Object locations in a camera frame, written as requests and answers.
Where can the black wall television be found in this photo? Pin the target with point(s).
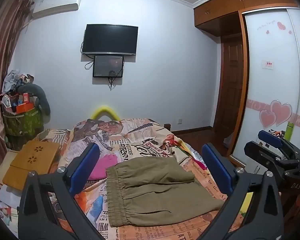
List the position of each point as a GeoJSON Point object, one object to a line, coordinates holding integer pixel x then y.
{"type": "Point", "coordinates": [110, 39]}

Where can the wooden overhead cabinet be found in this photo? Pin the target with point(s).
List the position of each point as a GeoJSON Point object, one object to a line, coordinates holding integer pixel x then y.
{"type": "Point", "coordinates": [236, 5]}

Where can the bamboo lap desk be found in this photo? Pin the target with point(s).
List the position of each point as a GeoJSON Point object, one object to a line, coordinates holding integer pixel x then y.
{"type": "Point", "coordinates": [31, 163]}

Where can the striped red curtain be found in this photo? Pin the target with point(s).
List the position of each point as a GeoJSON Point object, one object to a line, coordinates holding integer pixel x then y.
{"type": "Point", "coordinates": [2, 55]}

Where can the small black monitor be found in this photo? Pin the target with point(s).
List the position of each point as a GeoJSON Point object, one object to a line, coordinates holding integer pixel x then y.
{"type": "Point", "coordinates": [108, 66]}

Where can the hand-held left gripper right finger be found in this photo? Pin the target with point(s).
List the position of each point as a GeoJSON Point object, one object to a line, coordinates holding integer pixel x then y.
{"type": "Point", "coordinates": [218, 172]}

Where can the orange box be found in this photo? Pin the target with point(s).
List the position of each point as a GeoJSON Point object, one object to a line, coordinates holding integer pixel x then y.
{"type": "Point", "coordinates": [23, 107]}

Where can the pink cloth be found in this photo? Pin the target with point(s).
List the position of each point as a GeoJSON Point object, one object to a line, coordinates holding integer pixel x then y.
{"type": "Point", "coordinates": [101, 166]}

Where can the yellow foam tube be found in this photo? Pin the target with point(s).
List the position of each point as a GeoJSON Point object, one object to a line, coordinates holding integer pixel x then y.
{"type": "Point", "coordinates": [105, 111]}

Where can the white air conditioner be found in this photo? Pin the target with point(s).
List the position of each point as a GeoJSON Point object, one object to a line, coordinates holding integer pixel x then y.
{"type": "Point", "coordinates": [56, 5]}

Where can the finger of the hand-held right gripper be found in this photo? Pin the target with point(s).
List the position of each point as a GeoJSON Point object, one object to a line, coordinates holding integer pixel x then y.
{"type": "Point", "coordinates": [270, 137]}
{"type": "Point", "coordinates": [261, 151]}

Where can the green fabric hamper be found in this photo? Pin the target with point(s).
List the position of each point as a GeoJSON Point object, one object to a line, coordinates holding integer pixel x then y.
{"type": "Point", "coordinates": [23, 122]}

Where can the green bottle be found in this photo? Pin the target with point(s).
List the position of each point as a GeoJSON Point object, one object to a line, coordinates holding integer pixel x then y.
{"type": "Point", "coordinates": [288, 130]}

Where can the white wall socket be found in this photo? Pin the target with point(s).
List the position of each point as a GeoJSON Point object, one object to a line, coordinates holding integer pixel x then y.
{"type": "Point", "coordinates": [179, 121]}

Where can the brown wooden door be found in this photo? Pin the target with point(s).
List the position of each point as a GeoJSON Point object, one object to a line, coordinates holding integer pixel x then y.
{"type": "Point", "coordinates": [231, 85]}

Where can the pile of clothes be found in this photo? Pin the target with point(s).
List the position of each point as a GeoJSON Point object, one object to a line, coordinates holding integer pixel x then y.
{"type": "Point", "coordinates": [16, 80]}

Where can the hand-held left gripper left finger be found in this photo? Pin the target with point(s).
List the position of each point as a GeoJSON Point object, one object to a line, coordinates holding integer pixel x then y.
{"type": "Point", "coordinates": [86, 170]}

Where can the white plastic bags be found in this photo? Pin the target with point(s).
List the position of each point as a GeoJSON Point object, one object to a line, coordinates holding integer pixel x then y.
{"type": "Point", "coordinates": [6, 205]}

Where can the printed newspaper pattern blanket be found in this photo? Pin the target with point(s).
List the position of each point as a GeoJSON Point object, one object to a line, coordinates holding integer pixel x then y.
{"type": "Point", "coordinates": [145, 140]}

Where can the red white sticker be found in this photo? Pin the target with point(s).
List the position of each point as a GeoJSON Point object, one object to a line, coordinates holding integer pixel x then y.
{"type": "Point", "coordinates": [268, 63]}

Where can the olive green pants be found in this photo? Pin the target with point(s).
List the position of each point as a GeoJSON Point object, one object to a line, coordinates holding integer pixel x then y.
{"type": "Point", "coordinates": [152, 190]}

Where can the heart print wardrobe door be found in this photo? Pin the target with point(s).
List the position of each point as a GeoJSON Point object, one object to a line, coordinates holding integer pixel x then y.
{"type": "Point", "coordinates": [272, 85]}

